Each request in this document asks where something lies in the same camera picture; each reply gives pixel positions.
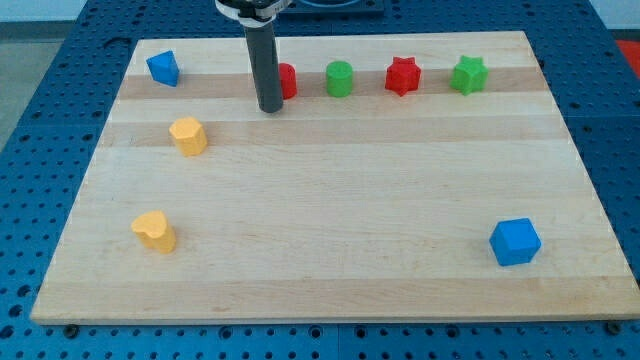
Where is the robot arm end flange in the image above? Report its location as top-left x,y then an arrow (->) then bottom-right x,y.
214,0 -> 292,28

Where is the yellow hexagon block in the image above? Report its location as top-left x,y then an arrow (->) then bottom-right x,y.
169,117 -> 208,157

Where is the yellow heart block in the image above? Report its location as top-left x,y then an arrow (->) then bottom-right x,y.
131,210 -> 177,254

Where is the wooden board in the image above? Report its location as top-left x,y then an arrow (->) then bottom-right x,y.
31,31 -> 639,325

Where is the green cylinder block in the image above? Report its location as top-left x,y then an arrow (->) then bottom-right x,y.
325,61 -> 353,98

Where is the red cylinder block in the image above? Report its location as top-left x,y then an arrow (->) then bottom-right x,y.
279,63 -> 298,99

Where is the red star block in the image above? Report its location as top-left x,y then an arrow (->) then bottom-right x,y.
385,57 -> 422,96

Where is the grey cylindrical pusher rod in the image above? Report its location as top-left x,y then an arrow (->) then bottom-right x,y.
244,23 -> 283,113

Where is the green star block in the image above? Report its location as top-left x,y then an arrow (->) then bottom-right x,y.
450,55 -> 489,96

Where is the blue cube block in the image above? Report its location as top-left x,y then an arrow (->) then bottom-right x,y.
489,218 -> 542,266

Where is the red object at right edge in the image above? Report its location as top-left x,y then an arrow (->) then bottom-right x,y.
616,40 -> 640,77

